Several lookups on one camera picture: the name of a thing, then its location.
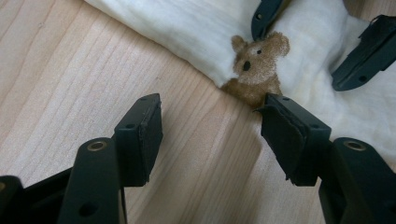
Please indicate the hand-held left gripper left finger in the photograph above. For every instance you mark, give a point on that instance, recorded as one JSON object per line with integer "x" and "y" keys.
{"x": 140, "y": 140}

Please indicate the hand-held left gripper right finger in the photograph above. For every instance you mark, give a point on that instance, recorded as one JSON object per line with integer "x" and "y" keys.
{"x": 295, "y": 140}

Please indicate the white cloth with brown bear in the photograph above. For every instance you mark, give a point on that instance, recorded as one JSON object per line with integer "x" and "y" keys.
{"x": 193, "y": 28}

